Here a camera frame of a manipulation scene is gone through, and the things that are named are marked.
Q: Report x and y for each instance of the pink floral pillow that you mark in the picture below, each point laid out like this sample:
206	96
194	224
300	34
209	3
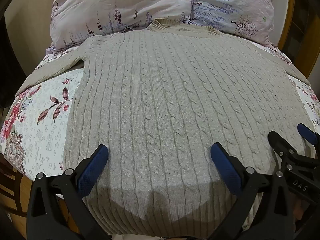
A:
120	2

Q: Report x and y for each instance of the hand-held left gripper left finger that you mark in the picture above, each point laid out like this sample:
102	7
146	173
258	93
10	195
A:
93	163

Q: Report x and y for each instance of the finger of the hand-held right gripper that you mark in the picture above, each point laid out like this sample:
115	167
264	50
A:
308	133
278	142

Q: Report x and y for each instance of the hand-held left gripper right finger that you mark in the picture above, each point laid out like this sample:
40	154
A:
225	170

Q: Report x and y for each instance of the white floral bed sheet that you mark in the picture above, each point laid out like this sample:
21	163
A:
42	130

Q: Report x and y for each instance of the wooden headboard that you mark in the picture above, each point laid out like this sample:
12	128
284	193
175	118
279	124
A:
295	25

